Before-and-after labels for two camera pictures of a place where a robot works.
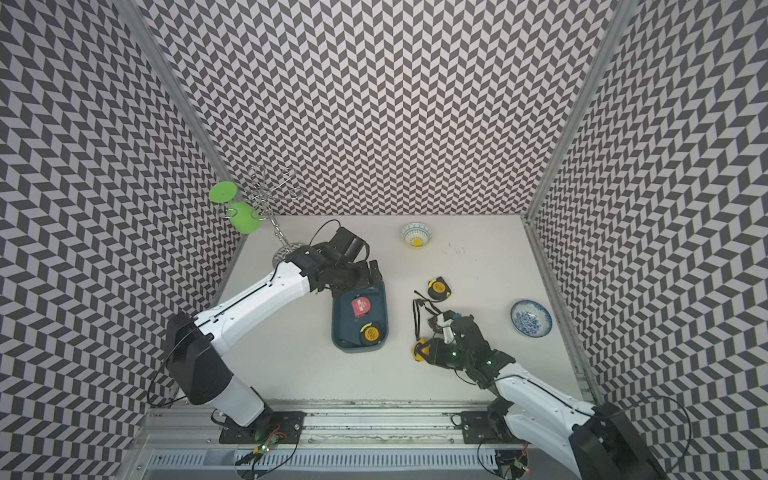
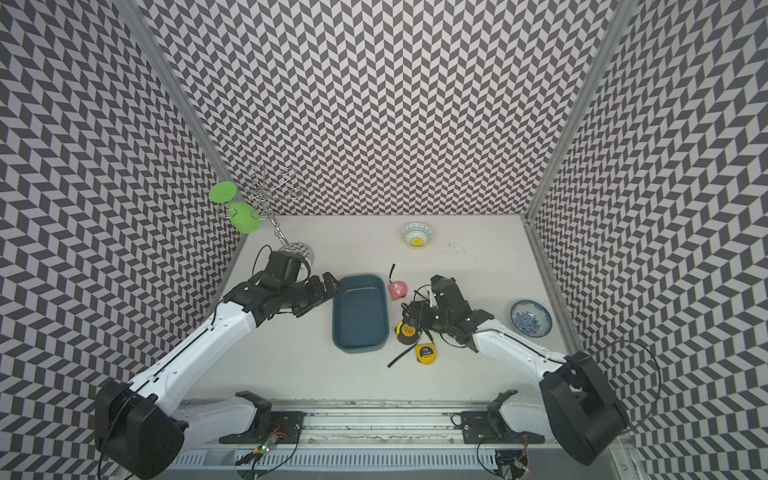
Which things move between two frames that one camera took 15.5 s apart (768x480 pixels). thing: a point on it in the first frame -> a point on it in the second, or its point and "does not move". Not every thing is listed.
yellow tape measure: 418,357 does not move
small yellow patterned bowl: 416,235 does not move
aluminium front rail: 341,442 does not move
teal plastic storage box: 360,318 does not move
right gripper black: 435,355 -> 424,308
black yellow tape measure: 370,333 -> 407,334
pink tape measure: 360,305 -> 397,289
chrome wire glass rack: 269,187 does not move
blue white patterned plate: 531,318 does not move
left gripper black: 365,278 -> 320,295
